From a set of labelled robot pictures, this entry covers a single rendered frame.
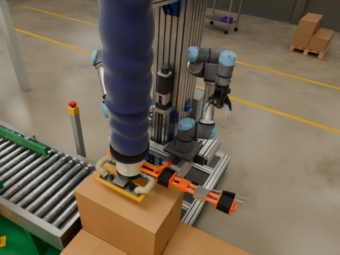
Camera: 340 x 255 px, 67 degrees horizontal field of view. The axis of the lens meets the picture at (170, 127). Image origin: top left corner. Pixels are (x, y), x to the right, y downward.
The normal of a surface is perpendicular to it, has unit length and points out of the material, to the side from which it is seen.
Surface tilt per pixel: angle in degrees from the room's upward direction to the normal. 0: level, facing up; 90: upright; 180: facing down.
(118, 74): 107
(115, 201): 0
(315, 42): 90
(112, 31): 85
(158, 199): 0
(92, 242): 0
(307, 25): 90
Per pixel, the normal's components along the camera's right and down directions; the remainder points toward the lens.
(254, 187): 0.07, -0.81
